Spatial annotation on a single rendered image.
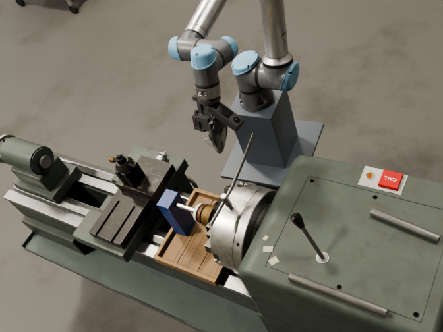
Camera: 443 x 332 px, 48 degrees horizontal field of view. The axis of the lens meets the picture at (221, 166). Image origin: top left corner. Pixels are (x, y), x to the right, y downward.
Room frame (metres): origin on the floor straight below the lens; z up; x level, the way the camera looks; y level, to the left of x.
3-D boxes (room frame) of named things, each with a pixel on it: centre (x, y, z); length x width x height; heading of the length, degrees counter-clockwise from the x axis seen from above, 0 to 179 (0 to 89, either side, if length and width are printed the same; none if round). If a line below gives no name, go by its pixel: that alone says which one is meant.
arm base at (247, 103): (1.54, -0.26, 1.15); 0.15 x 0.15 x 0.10
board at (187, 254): (1.16, 0.18, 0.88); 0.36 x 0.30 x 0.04; 133
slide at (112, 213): (1.44, 0.41, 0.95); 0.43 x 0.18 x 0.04; 133
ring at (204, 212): (1.09, 0.11, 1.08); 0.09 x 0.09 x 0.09; 43
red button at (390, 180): (0.80, -0.46, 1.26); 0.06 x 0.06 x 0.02; 43
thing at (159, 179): (1.47, 0.35, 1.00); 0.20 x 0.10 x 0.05; 43
